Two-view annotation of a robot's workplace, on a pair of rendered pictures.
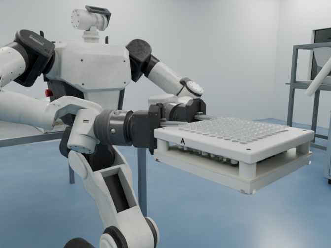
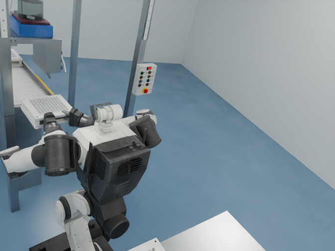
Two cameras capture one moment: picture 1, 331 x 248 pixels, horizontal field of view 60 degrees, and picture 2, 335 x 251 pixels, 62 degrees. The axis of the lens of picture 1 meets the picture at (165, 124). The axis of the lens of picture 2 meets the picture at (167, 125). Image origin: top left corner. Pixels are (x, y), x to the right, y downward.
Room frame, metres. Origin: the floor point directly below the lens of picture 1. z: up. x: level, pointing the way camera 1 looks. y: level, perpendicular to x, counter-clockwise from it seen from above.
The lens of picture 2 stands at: (2.11, 0.40, 1.95)
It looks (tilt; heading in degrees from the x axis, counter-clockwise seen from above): 30 degrees down; 173
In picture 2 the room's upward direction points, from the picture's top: 15 degrees clockwise
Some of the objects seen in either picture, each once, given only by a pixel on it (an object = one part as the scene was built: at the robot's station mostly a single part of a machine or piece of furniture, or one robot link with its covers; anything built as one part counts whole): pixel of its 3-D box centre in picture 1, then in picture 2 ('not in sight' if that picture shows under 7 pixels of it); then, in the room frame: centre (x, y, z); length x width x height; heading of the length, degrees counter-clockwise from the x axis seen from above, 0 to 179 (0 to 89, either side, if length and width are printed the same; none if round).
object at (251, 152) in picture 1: (232, 134); (48, 106); (0.61, -0.15, 1.03); 0.25 x 0.24 x 0.02; 132
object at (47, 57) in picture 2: not in sight; (47, 53); (0.25, -0.29, 1.23); 0.22 x 0.11 x 0.20; 42
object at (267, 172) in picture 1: (231, 155); (48, 113); (0.61, -0.15, 0.98); 0.24 x 0.24 x 0.02; 42
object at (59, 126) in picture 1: (62, 124); not in sight; (1.50, 0.55, 0.88); 0.24 x 0.24 x 0.02; 36
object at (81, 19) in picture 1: (88, 23); (107, 115); (1.07, 0.27, 1.33); 0.10 x 0.07 x 0.09; 132
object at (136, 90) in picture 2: not in sight; (144, 79); (-0.08, 0.38, 1.06); 0.17 x 0.06 x 0.26; 132
